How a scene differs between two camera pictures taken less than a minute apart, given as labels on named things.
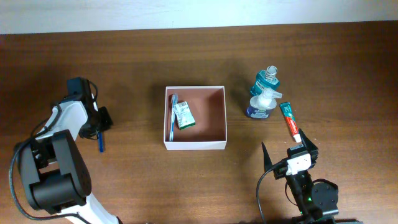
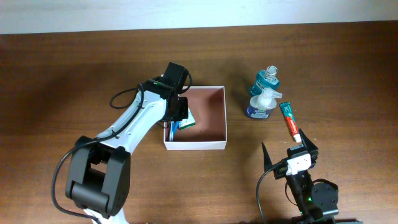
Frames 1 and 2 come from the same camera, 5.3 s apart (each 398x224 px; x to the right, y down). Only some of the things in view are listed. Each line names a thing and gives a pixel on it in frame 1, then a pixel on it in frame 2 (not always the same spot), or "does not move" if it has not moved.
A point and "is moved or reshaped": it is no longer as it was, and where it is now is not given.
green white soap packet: [184, 116] does not move
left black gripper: [108, 121] to [183, 112]
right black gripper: [312, 150] does not move
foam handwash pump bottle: [260, 104] does not move
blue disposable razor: [101, 143] is moved or reshaped
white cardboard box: [208, 106] does not move
